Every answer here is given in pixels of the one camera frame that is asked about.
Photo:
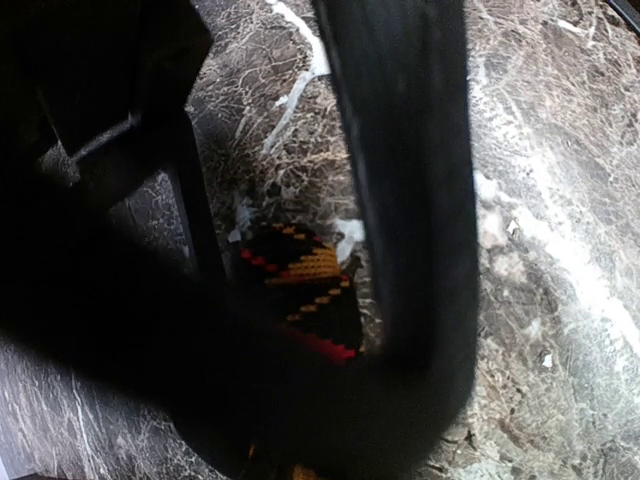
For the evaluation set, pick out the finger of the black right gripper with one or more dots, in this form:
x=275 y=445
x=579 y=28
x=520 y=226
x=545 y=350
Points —
x=92 y=105

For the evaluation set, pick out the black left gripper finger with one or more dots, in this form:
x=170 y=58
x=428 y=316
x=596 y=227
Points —
x=399 y=71

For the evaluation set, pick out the black argyle orange red sock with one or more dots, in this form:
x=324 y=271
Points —
x=313 y=298

